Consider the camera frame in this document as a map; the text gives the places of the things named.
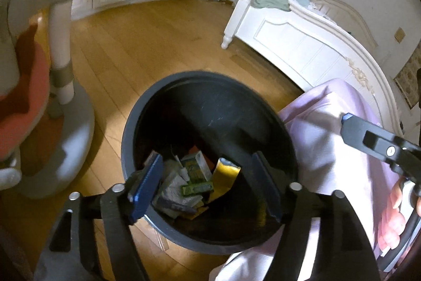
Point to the white pole floor stand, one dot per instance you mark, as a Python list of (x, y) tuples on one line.
[(61, 37)]

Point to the patterned fabric panel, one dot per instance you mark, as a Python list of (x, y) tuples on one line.
[(409, 77)]

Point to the yellow green carton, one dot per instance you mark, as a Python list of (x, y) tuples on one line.
[(194, 169)]

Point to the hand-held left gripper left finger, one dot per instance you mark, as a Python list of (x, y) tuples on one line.
[(146, 188)]

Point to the person's right hand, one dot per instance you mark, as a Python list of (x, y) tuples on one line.
[(393, 221)]

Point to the white crumpled wrapper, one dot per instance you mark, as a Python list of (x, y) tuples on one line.
[(171, 188)]

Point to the pink desk chair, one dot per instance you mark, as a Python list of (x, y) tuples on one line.
[(26, 86)]

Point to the white bed frame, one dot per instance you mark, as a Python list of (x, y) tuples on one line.
[(296, 44)]

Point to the small green box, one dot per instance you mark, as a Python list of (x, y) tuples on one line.
[(197, 188)]

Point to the green cloth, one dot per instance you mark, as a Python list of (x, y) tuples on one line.
[(269, 1)]

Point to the black trash bin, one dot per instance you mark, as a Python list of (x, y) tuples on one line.
[(204, 109)]

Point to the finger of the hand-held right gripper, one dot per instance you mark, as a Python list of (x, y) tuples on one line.
[(371, 139)]

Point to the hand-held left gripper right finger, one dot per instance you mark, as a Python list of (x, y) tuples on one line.
[(268, 188)]

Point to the gold foil packet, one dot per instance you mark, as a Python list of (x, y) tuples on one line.
[(225, 179)]

